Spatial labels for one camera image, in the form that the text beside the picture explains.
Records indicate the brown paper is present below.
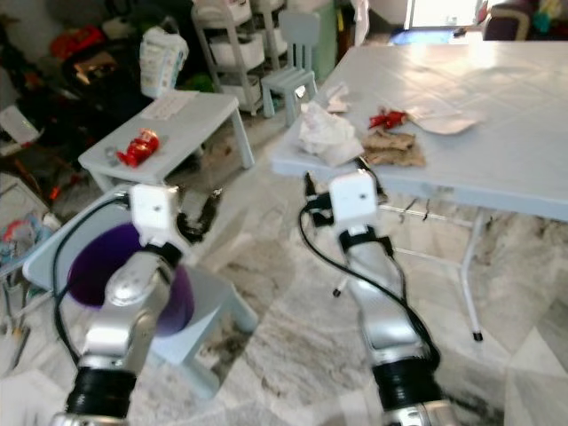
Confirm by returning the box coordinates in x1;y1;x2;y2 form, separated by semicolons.
359;130;428;170

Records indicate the red wrapper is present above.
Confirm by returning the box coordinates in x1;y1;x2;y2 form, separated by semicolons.
367;107;410;132

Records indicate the purple plastic rubbish bin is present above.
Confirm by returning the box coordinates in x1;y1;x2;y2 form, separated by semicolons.
66;222;197;339

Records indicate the crumpled white tissue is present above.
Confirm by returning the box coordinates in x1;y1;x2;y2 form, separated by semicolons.
296;99;366;169

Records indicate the small pale kids table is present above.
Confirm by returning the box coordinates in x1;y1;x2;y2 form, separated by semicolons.
77;88;256;193

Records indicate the light blue kids chair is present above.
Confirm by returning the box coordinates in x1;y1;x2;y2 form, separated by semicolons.
21;185;260;402

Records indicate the red toy figure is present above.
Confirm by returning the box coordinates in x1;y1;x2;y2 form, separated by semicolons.
114;128;163;170

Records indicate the small white tissue scrap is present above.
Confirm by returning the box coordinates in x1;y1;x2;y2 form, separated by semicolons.
323;81;352;113

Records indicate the grey remote control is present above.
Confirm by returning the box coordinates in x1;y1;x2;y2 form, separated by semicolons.
141;91;199;122

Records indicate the pale green kids chair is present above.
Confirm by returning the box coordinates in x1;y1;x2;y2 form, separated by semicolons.
261;10;321;127

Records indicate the white paper sheet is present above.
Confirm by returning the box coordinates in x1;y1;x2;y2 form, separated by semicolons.
407;106;485;137

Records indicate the white printed bag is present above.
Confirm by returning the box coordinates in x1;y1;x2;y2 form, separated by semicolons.
138;26;190;99

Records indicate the white storage trolley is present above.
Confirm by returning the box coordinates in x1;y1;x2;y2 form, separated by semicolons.
193;0;268;115

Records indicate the blue floor mat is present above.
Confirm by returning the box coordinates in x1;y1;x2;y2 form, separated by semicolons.
390;28;454;46

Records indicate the white flat box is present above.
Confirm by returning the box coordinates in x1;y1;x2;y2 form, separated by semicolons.
0;104;42;144

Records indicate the large pale folding table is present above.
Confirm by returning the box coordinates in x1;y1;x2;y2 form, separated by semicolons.
270;40;568;343

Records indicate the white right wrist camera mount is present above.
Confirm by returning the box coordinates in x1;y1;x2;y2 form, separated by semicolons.
327;170;377;234

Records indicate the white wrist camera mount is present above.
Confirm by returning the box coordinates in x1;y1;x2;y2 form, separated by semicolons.
327;170;377;234
130;183;181;250

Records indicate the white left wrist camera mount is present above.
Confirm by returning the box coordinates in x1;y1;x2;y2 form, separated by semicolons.
130;183;181;250

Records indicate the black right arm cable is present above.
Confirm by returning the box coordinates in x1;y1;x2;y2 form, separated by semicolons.
297;202;442;358

